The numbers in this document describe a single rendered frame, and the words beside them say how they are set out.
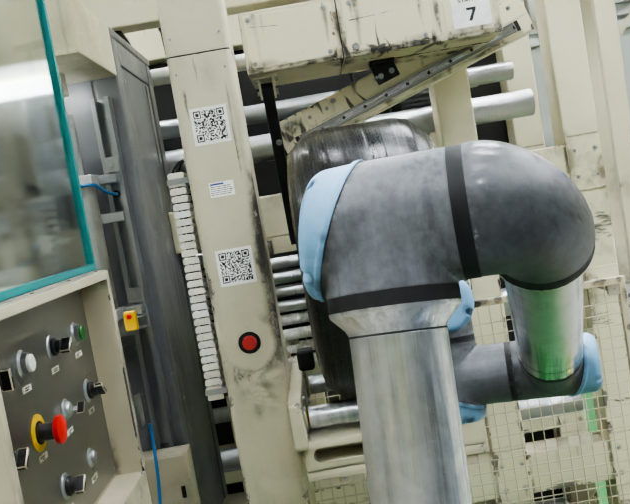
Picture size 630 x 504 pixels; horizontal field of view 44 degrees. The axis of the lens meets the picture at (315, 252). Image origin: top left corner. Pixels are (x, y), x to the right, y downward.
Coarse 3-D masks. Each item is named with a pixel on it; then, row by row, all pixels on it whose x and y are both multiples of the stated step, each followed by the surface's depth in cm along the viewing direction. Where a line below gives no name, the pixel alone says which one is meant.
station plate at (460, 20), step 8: (456, 0) 183; (464, 0) 183; (472, 0) 183; (480, 0) 183; (488, 0) 183; (456, 8) 183; (464, 8) 183; (472, 8) 183; (480, 8) 183; (488, 8) 183; (456, 16) 183; (464, 16) 183; (472, 16) 183; (480, 16) 183; (488, 16) 183; (456, 24) 183; (464, 24) 183; (472, 24) 183; (480, 24) 183
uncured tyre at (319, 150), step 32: (352, 128) 158; (384, 128) 155; (416, 128) 157; (288, 160) 158; (320, 160) 149; (352, 160) 148; (288, 192) 157; (320, 320) 145; (320, 352) 149; (352, 384) 152
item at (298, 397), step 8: (296, 368) 182; (296, 376) 174; (304, 376) 181; (296, 384) 166; (304, 384) 177; (296, 392) 159; (304, 392) 171; (288, 400) 154; (296, 400) 153; (304, 400) 160; (288, 408) 151; (296, 408) 151; (304, 408) 153; (296, 416) 151; (304, 416) 154; (296, 424) 151; (304, 424) 152; (296, 432) 151; (304, 432) 151; (296, 440) 152; (304, 440) 152; (296, 448) 152; (304, 448) 152
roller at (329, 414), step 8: (344, 400) 157; (352, 400) 156; (312, 408) 156; (320, 408) 156; (328, 408) 156; (336, 408) 155; (344, 408) 155; (352, 408) 155; (312, 416) 155; (320, 416) 155; (328, 416) 155; (336, 416) 155; (344, 416) 155; (352, 416) 155; (312, 424) 155; (320, 424) 155; (328, 424) 156; (336, 424) 156
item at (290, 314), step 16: (272, 256) 214; (288, 256) 202; (288, 272) 201; (288, 288) 202; (288, 304) 201; (304, 304) 201; (288, 320) 202; (304, 320) 202; (288, 336) 202; (304, 336) 202
